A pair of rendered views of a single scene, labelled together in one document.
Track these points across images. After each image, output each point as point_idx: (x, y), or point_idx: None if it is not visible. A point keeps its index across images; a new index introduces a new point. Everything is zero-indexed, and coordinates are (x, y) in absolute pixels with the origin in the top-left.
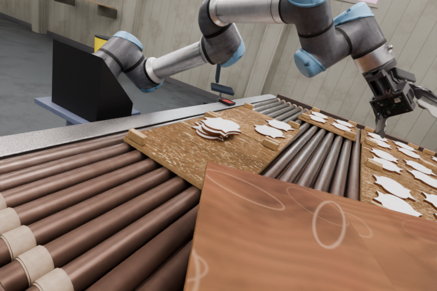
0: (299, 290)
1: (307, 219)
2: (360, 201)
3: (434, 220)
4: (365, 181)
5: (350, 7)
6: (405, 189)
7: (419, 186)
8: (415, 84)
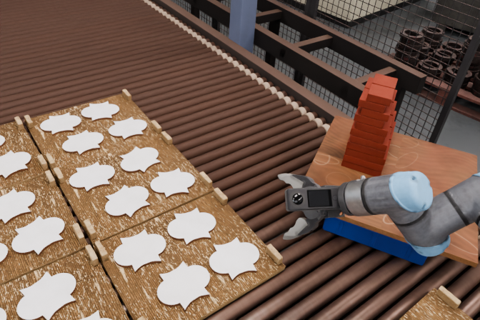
0: (436, 195)
1: None
2: (358, 221)
3: (198, 241)
4: (218, 301)
5: (428, 181)
6: (169, 276)
7: (100, 286)
8: (313, 183)
